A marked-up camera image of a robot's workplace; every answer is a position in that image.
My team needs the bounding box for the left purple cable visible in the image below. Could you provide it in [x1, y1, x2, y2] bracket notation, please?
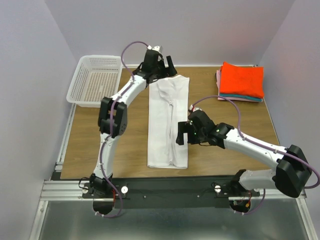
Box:
[93, 41, 154, 219]

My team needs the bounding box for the teal folded t shirt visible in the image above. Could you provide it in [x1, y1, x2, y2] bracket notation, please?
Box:
[219, 94, 263, 103]

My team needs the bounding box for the white t shirt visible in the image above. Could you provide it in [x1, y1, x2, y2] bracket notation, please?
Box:
[147, 75, 190, 169]

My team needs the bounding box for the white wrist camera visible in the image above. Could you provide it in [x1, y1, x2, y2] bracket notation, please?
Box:
[147, 45, 163, 54]
[188, 104, 202, 114]

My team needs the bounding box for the orange folded t shirt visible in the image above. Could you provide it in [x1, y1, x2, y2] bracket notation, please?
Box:
[220, 61, 265, 99]

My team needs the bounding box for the left aluminium side rail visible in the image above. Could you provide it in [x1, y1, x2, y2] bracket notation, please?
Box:
[54, 103, 77, 172]

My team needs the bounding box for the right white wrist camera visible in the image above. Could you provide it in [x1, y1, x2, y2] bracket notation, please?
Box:
[188, 104, 202, 114]

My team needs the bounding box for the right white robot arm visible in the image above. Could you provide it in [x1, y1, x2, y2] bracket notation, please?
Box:
[176, 109, 312, 198]

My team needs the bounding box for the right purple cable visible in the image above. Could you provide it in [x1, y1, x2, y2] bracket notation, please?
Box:
[188, 95, 320, 216]

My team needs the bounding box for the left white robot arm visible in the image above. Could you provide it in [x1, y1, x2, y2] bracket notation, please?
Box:
[89, 45, 177, 198]

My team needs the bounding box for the aluminium frame rail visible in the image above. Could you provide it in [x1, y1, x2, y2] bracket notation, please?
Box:
[40, 180, 307, 201]

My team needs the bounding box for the white plastic laundry basket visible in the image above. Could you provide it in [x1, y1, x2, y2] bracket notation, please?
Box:
[66, 55, 123, 108]

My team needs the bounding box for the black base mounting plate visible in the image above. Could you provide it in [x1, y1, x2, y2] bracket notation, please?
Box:
[82, 175, 261, 209]

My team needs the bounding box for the purple cable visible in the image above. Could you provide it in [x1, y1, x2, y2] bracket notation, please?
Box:
[93, 41, 154, 219]
[188, 95, 320, 216]

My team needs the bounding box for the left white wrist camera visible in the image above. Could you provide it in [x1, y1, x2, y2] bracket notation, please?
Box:
[147, 45, 163, 54]

